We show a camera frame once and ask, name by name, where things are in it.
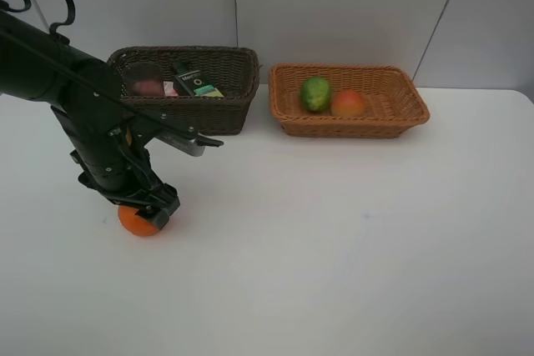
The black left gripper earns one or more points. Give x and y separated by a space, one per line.
116 164

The orange tangerine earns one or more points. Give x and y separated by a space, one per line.
133 223

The pink bottle white cap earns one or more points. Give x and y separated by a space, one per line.
169 90

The dark green pump bottle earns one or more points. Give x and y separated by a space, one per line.
191 82

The purple translucent plastic cup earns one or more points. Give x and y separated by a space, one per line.
144 79

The green lime fruit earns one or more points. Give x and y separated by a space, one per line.
315 94

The red-yellow peach fruit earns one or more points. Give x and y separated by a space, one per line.
347 104

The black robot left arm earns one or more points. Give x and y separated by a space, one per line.
84 96

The dark brown wicker basket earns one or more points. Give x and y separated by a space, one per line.
233 71

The orange wicker basket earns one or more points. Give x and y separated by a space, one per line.
392 103

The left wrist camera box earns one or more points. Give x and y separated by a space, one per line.
182 136

